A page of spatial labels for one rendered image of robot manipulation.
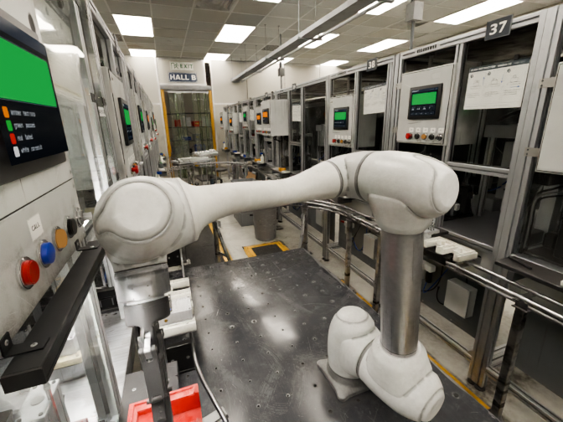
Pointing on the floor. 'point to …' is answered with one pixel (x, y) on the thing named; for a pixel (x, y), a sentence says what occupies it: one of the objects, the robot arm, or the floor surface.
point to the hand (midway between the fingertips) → (162, 417)
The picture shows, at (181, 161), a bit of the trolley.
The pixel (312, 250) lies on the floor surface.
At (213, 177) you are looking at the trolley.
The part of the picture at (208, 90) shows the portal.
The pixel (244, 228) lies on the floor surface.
